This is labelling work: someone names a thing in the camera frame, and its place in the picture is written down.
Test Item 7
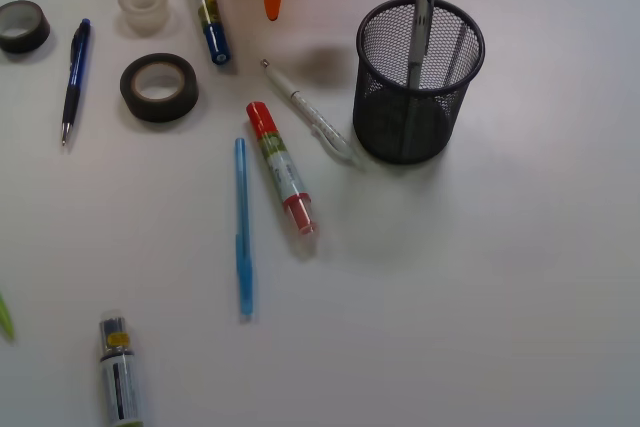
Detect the clear tape roll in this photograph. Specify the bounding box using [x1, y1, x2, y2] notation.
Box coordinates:
[118, 0, 170, 35]

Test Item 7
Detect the black tape roll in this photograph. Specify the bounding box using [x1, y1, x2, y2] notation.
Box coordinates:
[120, 53, 199, 123]
[0, 0, 51, 54]

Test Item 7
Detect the grey pen in holder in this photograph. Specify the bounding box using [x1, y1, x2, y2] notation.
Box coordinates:
[407, 0, 434, 90]

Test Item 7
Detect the black mesh pen holder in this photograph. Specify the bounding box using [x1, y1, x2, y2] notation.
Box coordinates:
[353, 0, 485, 165]

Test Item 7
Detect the white pen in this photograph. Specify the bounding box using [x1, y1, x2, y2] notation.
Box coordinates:
[260, 59, 360, 167]

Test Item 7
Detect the dark blue ballpoint pen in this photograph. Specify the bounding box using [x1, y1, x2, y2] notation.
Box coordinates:
[61, 18, 91, 146]

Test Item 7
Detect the light blue pen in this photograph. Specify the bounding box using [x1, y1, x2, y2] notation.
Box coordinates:
[234, 138, 254, 320]

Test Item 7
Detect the green pen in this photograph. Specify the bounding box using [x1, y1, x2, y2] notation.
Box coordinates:
[0, 296, 15, 341]

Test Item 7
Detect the blue capped marker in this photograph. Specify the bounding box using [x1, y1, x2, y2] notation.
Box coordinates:
[195, 0, 231, 66]

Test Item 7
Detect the red capped marker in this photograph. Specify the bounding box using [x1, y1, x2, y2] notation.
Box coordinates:
[246, 101, 318, 255]

